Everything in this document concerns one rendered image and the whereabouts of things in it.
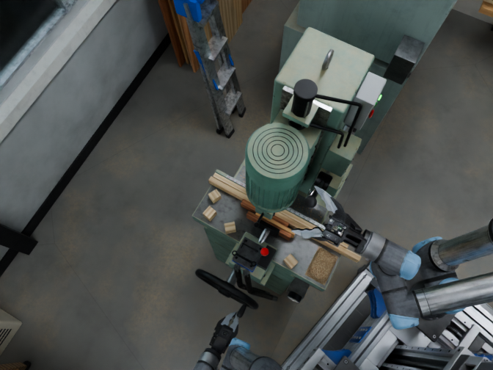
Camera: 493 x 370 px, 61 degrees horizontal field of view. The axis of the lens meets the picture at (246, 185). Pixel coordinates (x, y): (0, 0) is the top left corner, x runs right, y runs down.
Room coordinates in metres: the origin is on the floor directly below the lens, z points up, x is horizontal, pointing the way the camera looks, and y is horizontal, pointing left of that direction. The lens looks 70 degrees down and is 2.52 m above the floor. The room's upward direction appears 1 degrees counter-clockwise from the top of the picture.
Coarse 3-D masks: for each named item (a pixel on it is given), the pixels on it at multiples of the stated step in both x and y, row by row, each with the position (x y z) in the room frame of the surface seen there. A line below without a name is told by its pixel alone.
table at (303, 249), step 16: (208, 192) 0.55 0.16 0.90; (224, 192) 0.55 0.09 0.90; (224, 208) 0.48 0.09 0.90; (240, 208) 0.48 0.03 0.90; (208, 224) 0.42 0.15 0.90; (240, 224) 0.41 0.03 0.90; (240, 240) 0.35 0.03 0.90; (272, 240) 0.35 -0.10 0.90; (304, 240) 0.34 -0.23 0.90; (304, 256) 0.28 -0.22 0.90; (288, 272) 0.23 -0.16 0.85; (304, 272) 0.22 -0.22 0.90; (320, 288) 0.16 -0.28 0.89
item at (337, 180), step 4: (324, 172) 0.56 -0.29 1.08; (316, 176) 0.55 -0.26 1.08; (332, 176) 0.55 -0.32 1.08; (336, 176) 0.55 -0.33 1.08; (332, 180) 0.53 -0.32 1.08; (336, 180) 0.53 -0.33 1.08; (340, 180) 0.53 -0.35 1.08; (332, 184) 0.51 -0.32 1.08; (336, 184) 0.51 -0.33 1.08; (340, 184) 0.52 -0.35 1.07; (328, 188) 0.51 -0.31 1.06; (332, 188) 0.50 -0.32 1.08; (336, 188) 0.50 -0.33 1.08; (328, 192) 0.50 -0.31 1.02; (332, 192) 0.50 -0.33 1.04; (332, 196) 0.49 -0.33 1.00
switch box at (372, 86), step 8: (368, 72) 0.72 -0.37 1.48; (368, 80) 0.69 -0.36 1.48; (376, 80) 0.69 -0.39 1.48; (384, 80) 0.69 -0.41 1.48; (360, 88) 0.67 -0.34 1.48; (368, 88) 0.67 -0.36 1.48; (376, 88) 0.67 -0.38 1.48; (360, 96) 0.64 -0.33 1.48; (368, 96) 0.64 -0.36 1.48; (376, 96) 0.64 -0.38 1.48; (368, 104) 0.62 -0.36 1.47; (352, 112) 0.63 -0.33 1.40; (360, 112) 0.62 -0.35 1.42; (368, 112) 0.61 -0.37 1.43; (344, 120) 0.64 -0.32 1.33; (352, 120) 0.63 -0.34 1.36; (360, 120) 0.62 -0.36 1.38; (360, 128) 0.61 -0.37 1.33
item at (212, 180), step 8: (216, 184) 0.57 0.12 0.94; (224, 184) 0.57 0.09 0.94; (232, 192) 0.53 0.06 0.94; (240, 192) 0.53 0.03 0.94; (248, 200) 0.50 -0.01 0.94; (296, 224) 0.40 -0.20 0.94; (328, 240) 0.34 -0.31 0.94; (336, 248) 0.30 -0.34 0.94; (344, 248) 0.30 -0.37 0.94; (352, 256) 0.27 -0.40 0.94; (360, 256) 0.27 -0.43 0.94
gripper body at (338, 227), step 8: (336, 216) 0.31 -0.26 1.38; (328, 224) 0.28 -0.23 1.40; (336, 224) 0.28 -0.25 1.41; (344, 224) 0.28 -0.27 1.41; (328, 232) 0.26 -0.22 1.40; (336, 232) 0.26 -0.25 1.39; (344, 232) 0.26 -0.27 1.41; (352, 232) 0.26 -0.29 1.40; (368, 232) 0.26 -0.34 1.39; (336, 240) 0.24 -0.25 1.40; (344, 240) 0.24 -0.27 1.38; (352, 240) 0.24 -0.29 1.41; (360, 240) 0.24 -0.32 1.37; (360, 248) 0.21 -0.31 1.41
